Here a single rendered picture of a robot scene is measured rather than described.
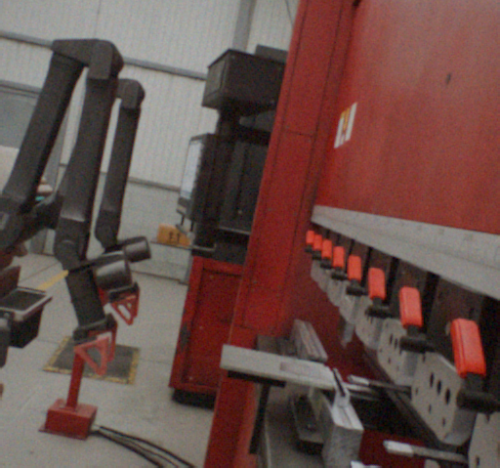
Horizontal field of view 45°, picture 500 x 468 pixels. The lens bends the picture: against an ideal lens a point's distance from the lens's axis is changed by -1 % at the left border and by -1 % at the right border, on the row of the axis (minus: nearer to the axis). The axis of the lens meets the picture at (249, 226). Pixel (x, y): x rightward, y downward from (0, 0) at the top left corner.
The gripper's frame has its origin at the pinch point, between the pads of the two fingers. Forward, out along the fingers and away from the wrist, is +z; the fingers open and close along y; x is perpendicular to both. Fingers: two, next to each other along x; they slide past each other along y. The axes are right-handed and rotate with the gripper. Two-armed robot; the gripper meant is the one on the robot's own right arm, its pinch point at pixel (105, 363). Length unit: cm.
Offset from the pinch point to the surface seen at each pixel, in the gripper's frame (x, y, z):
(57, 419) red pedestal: 76, 183, 64
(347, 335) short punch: -52, 16, 13
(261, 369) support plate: -30.1, 14.8, 14.9
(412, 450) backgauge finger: -52, -21, 26
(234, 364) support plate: -24.6, 14.9, 12.1
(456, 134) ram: -64, -43, -27
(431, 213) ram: -59, -39, -17
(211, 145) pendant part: -35, 120, -44
